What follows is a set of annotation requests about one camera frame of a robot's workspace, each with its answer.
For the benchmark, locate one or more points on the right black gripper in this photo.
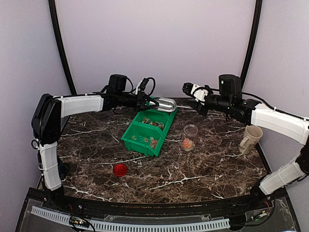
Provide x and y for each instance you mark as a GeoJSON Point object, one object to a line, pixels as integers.
{"type": "Point", "coordinates": [204, 112]}

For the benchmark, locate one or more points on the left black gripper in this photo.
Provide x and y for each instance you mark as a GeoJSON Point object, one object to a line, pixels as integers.
{"type": "Point", "coordinates": [141, 102]}

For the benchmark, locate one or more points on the metal scoop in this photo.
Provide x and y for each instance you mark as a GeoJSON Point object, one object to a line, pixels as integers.
{"type": "Point", "coordinates": [166, 104]}

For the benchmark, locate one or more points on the green bin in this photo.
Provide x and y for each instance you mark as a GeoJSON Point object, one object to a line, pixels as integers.
{"type": "Point", "coordinates": [144, 138]}
{"type": "Point", "coordinates": [164, 126]}

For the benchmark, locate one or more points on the green bin end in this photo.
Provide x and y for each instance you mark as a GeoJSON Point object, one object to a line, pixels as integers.
{"type": "Point", "coordinates": [156, 115]}

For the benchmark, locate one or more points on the clear glass jar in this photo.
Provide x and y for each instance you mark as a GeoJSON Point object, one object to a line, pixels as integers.
{"type": "Point", "coordinates": [189, 137]}

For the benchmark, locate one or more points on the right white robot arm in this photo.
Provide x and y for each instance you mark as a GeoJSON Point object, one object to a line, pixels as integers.
{"type": "Point", "coordinates": [257, 113]}

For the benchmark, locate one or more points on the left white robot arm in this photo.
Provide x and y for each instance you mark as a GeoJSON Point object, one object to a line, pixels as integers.
{"type": "Point", "coordinates": [46, 122]}

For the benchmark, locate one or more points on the beige ceramic mug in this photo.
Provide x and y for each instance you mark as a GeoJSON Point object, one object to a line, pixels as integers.
{"type": "Point", "coordinates": [251, 137]}

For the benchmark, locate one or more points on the red jar lid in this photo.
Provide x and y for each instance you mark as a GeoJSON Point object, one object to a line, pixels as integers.
{"type": "Point", "coordinates": [120, 170]}

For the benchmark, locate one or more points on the dark blue mug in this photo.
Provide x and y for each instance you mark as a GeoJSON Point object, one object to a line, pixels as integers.
{"type": "Point", "coordinates": [63, 169]}

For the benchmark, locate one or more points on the small green circuit board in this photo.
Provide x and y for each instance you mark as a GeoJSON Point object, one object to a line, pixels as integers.
{"type": "Point", "coordinates": [78, 223]}

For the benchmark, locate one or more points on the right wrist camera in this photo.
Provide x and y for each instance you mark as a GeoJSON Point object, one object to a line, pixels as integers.
{"type": "Point", "coordinates": [229, 85]}

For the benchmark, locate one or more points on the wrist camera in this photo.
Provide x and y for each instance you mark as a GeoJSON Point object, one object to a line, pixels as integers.
{"type": "Point", "coordinates": [117, 82]}
{"type": "Point", "coordinates": [229, 85]}

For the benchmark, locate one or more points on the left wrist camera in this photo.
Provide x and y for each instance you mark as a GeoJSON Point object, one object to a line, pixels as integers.
{"type": "Point", "coordinates": [117, 82]}

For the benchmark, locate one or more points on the right black frame post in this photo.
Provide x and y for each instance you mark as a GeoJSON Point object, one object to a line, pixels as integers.
{"type": "Point", "coordinates": [252, 40]}

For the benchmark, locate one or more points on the black frame post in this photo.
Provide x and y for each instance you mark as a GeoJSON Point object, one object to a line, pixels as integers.
{"type": "Point", "coordinates": [252, 40]}
{"type": "Point", "coordinates": [60, 46]}

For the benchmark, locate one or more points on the black front rail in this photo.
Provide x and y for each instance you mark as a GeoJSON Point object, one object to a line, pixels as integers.
{"type": "Point", "coordinates": [94, 208]}

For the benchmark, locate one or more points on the white slotted cable duct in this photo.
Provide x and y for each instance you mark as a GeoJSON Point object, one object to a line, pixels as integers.
{"type": "Point", "coordinates": [102, 226]}

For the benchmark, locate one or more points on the left black frame post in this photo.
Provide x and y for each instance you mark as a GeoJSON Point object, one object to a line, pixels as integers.
{"type": "Point", "coordinates": [60, 46]}

